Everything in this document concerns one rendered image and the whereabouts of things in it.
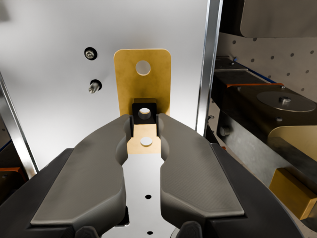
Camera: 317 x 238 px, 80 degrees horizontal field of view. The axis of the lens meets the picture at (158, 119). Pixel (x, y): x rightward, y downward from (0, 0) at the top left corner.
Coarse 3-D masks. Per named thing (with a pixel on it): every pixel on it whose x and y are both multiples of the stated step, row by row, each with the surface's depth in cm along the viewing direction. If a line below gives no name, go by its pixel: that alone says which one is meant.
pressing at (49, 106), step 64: (0, 0) 15; (64, 0) 16; (128, 0) 16; (192, 0) 16; (0, 64) 18; (64, 64) 18; (192, 64) 18; (64, 128) 21; (192, 128) 22; (128, 192) 26
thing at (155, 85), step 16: (128, 64) 13; (160, 64) 13; (128, 80) 13; (144, 80) 13; (160, 80) 13; (128, 96) 14; (144, 96) 14; (160, 96) 14; (128, 112) 14; (144, 112) 15; (160, 112) 14; (144, 128) 15; (128, 144) 16
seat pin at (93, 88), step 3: (93, 81) 19; (96, 81) 19; (99, 81) 19; (93, 84) 18; (96, 84) 18; (99, 84) 19; (90, 87) 17; (93, 87) 18; (96, 87) 18; (99, 87) 19; (90, 90) 17; (93, 90) 18; (96, 90) 18
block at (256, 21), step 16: (224, 0) 23; (240, 0) 19; (256, 0) 18; (272, 0) 18; (288, 0) 18; (304, 0) 18; (224, 16) 23; (240, 16) 19; (256, 16) 19; (272, 16) 19; (288, 16) 19; (304, 16) 19; (224, 32) 24; (240, 32) 19; (256, 32) 19; (272, 32) 19; (288, 32) 19; (304, 32) 19
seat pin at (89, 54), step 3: (93, 48) 18; (87, 51) 17; (90, 51) 17; (93, 51) 17; (96, 51) 18; (87, 54) 17; (90, 54) 17; (93, 54) 17; (96, 54) 18; (87, 57) 17; (90, 57) 17
